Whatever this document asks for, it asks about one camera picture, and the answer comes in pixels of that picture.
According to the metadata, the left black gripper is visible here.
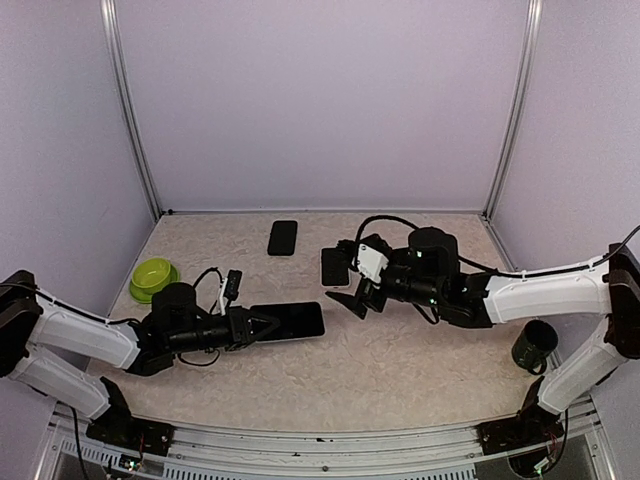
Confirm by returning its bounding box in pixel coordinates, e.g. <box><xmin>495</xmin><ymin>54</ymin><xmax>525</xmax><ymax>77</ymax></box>
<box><xmin>168</xmin><ymin>305</ymin><xmax>280</xmax><ymax>353</ymax></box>

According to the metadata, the pink phone case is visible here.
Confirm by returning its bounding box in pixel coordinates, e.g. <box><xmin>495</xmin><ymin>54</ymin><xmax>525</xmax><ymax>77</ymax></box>
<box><xmin>320</xmin><ymin>248</ymin><xmax>350</xmax><ymax>288</ymax></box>

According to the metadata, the face-up phone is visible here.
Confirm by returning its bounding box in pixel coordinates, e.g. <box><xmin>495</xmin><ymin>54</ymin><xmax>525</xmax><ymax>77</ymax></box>
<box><xmin>250</xmin><ymin>302</ymin><xmax>326</xmax><ymax>342</ymax></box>

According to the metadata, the black phone case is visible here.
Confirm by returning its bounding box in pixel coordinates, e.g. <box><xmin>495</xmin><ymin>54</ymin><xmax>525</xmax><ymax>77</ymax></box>
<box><xmin>267</xmin><ymin>220</ymin><xmax>298</xmax><ymax>257</ymax></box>

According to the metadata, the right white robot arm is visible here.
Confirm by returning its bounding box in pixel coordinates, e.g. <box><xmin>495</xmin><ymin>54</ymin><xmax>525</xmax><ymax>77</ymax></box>
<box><xmin>327</xmin><ymin>225</ymin><xmax>639</xmax><ymax>444</ymax></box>

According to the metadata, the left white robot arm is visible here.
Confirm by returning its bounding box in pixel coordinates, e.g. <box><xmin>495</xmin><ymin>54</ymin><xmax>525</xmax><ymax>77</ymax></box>
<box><xmin>1</xmin><ymin>270</ymin><xmax>280</xmax><ymax>445</ymax></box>

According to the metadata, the green bowl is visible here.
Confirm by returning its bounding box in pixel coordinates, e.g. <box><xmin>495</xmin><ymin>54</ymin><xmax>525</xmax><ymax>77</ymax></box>
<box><xmin>129</xmin><ymin>257</ymin><xmax>180</xmax><ymax>297</ymax></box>

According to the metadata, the green plate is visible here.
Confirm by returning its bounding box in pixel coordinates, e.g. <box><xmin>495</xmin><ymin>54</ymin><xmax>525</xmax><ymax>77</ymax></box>
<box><xmin>128</xmin><ymin>265</ymin><xmax>181</xmax><ymax>304</ymax></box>

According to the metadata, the dark green mug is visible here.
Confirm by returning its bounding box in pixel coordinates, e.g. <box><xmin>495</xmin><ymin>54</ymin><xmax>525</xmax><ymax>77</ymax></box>
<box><xmin>511</xmin><ymin>319</ymin><xmax>559</xmax><ymax>376</ymax></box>

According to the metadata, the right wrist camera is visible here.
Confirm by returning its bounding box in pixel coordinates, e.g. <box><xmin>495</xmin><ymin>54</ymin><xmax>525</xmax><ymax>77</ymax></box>
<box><xmin>336</xmin><ymin>233</ymin><xmax>392</xmax><ymax>285</ymax></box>

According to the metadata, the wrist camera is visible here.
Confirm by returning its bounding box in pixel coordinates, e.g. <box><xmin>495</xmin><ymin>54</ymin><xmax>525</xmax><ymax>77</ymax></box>
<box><xmin>217</xmin><ymin>269</ymin><xmax>243</xmax><ymax>316</ymax></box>
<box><xmin>336</xmin><ymin>233</ymin><xmax>392</xmax><ymax>285</ymax></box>

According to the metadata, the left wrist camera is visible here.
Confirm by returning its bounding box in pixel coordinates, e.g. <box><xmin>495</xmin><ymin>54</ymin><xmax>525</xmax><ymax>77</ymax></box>
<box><xmin>217</xmin><ymin>269</ymin><xmax>243</xmax><ymax>316</ymax></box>

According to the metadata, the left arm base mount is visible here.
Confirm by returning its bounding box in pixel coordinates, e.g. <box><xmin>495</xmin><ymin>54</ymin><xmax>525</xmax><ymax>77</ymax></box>
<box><xmin>86</xmin><ymin>377</ymin><xmax>175</xmax><ymax>457</ymax></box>

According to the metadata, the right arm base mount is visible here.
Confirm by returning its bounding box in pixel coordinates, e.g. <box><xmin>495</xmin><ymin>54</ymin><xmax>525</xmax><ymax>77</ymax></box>
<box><xmin>476</xmin><ymin>378</ymin><xmax>566</xmax><ymax>455</ymax></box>

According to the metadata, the front aluminium rail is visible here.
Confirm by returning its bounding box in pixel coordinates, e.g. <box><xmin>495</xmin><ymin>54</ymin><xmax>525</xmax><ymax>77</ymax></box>
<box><xmin>34</xmin><ymin>394</ymin><xmax>616</xmax><ymax>480</ymax></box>

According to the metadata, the right aluminium frame post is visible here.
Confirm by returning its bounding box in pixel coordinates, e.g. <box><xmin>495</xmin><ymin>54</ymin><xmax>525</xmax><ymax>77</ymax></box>
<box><xmin>483</xmin><ymin>0</ymin><xmax>544</xmax><ymax>223</ymax></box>

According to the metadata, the aluminium frame post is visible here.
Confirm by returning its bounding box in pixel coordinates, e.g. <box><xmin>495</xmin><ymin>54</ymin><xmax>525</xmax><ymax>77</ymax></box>
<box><xmin>483</xmin><ymin>0</ymin><xmax>544</xmax><ymax>223</ymax></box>
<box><xmin>100</xmin><ymin>0</ymin><xmax>163</xmax><ymax>222</ymax></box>

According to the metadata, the left aluminium frame post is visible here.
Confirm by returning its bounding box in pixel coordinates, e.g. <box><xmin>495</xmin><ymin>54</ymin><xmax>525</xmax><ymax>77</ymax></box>
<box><xmin>100</xmin><ymin>0</ymin><xmax>163</xmax><ymax>222</ymax></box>

